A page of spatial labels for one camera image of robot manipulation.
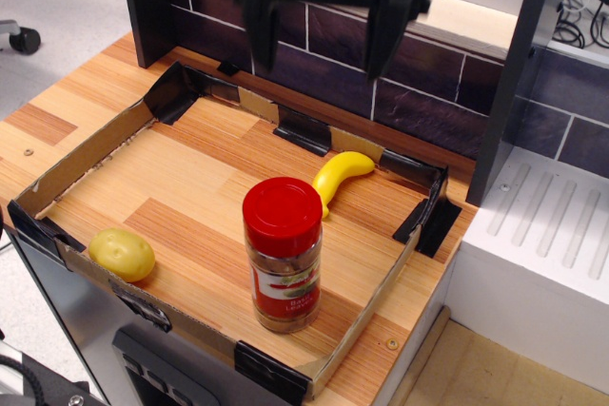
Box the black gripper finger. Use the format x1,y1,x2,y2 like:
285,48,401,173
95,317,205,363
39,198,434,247
241,0,280,71
363,0,411,81

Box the red-capped basil spice bottle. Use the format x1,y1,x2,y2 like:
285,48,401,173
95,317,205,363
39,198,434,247
242,177,323,334

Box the taped cardboard fence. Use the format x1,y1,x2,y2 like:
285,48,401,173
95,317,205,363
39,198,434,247
1,63,468,405

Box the yellow toy banana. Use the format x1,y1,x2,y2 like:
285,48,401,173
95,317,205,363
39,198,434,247
311,151,376,218

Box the black office chair caster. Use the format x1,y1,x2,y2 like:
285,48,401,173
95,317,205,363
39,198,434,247
1,20,41,55

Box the yellow toy potato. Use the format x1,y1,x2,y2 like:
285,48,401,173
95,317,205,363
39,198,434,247
88,228,156,283

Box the white sink drainboard unit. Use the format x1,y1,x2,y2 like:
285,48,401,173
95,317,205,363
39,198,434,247
445,148,608,392

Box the black oven control panel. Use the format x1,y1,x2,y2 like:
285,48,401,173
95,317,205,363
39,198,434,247
110,327,239,406

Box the dark left cabinet post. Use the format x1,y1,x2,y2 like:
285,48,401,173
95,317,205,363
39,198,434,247
118,0,191,69

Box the dark grey upright post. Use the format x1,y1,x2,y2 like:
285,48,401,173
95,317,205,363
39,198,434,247
466,0,559,206

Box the tangled black cables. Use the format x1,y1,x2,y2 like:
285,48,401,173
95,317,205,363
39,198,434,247
551,0,609,50

